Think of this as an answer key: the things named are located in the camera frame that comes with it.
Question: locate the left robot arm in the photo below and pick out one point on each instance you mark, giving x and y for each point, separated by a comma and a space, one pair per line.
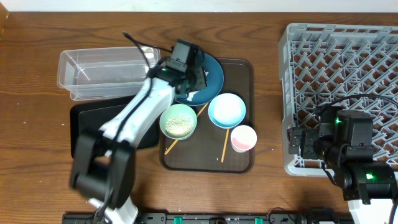
104, 160

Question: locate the wooden chopstick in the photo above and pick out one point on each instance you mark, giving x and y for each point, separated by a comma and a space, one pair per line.
225, 145
176, 141

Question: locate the green bowl with rice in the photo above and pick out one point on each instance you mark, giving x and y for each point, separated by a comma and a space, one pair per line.
178, 122

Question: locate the grey dishwasher rack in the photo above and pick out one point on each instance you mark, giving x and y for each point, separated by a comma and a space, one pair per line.
355, 66

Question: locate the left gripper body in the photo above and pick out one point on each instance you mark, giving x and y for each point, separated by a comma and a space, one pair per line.
193, 81

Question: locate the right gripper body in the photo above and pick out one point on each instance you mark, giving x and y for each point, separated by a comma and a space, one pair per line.
310, 135

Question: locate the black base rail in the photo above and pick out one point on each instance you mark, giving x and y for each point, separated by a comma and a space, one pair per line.
161, 218

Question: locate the pink plastic cup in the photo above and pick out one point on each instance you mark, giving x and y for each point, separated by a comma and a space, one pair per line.
243, 138

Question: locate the right wooden chopstick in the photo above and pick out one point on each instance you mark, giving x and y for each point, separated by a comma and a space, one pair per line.
225, 145

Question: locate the light blue bowl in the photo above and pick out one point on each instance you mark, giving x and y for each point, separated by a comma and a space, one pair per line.
227, 110

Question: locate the clear plastic bin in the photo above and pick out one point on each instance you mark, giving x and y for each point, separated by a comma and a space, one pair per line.
104, 73

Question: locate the white napkin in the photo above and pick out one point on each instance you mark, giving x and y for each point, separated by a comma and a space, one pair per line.
191, 95

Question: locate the brown serving tray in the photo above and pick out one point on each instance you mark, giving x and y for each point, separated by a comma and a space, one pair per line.
202, 151

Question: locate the black plastic bin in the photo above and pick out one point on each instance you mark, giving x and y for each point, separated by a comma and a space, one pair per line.
89, 117

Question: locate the dark blue plate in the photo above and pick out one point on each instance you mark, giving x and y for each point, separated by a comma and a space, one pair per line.
214, 79

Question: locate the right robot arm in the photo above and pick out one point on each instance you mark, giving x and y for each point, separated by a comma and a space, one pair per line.
343, 143

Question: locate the left wooden chopstick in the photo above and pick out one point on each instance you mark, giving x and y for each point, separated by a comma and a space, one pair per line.
176, 141

